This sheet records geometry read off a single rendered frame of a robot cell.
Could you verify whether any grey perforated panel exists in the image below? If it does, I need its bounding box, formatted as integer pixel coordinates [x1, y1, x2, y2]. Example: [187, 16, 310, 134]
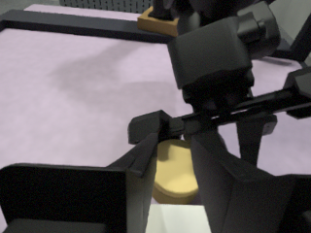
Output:
[59, 0, 154, 15]

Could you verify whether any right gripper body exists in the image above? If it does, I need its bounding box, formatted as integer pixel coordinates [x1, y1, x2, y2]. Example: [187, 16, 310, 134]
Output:
[127, 66, 311, 146]

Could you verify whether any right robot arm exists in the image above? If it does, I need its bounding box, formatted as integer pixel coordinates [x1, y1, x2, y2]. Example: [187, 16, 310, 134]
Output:
[148, 0, 281, 104]

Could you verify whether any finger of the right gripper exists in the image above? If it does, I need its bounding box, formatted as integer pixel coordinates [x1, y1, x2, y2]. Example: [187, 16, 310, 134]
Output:
[235, 115, 278, 167]
[183, 127, 228, 151]

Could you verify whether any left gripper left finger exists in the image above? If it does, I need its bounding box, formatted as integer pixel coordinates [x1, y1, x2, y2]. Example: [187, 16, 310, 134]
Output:
[0, 133, 158, 233]

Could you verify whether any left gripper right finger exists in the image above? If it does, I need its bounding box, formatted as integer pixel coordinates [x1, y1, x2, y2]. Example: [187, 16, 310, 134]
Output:
[190, 135, 311, 233]

